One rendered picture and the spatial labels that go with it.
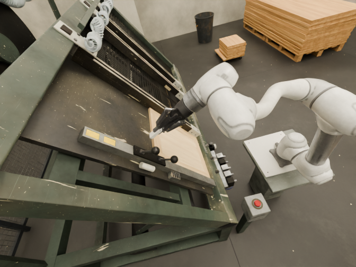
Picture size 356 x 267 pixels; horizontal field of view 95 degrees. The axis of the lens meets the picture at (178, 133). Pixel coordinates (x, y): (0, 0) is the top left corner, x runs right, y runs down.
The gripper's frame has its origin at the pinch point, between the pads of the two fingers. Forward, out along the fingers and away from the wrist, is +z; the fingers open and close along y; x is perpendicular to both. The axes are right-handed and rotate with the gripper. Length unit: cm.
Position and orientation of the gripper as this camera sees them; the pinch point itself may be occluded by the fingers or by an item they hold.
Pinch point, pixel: (155, 132)
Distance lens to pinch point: 76.2
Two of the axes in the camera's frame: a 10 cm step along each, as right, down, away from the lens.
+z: -7.3, 5.5, 4.1
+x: 1.9, 7.4, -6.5
